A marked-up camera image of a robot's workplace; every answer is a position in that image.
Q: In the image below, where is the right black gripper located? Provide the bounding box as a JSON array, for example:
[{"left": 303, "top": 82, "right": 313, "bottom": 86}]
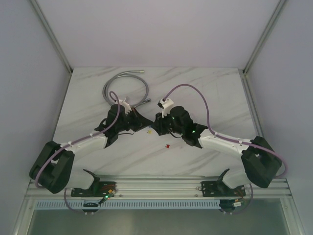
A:
[{"left": 151, "top": 108, "right": 184, "bottom": 136}]

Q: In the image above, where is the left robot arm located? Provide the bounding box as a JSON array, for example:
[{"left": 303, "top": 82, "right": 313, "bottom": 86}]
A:
[{"left": 29, "top": 105, "right": 153, "bottom": 197}]

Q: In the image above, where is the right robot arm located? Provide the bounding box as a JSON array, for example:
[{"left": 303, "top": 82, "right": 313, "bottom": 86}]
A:
[{"left": 152, "top": 106, "right": 282, "bottom": 195}]

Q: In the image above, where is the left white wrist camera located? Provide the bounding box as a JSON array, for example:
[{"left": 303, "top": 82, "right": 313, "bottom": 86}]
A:
[{"left": 119, "top": 99, "right": 132, "bottom": 115}]

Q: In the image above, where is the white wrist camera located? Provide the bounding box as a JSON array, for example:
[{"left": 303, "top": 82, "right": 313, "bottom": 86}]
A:
[
  {"left": 119, "top": 99, "right": 132, "bottom": 115},
  {"left": 157, "top": 98, "right": 174, "bottom": 118}
]

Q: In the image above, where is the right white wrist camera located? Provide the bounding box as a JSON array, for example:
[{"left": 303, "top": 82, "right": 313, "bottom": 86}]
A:
[{"left": 157, "top": 98, "right": 174, "bottom": 118}]

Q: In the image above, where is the grey coiled metal hose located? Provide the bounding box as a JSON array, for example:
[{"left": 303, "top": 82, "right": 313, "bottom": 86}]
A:
[{"left": 102, "top": 70, "right": 153, "bottom": 110}]

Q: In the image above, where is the aluminium rail frame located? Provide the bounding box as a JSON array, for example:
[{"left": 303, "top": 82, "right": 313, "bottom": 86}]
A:
[{"left": 26, "top": 175, "right": 292, "bottom": 198}]

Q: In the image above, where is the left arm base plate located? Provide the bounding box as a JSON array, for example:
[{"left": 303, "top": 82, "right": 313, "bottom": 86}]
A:
[{"left": 70, "top": 181, "right": 116, "bottom": 197}]

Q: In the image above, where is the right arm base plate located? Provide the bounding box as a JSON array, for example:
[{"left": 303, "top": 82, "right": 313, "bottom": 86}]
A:
[{"left": 199, "top": 181, "right": 246, "bottom": 197}]

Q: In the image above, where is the white slotted cable duct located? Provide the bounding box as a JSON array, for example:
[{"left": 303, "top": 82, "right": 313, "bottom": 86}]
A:
[{"left": 34, "top": 200, "right": 221, "bottom": 210}]

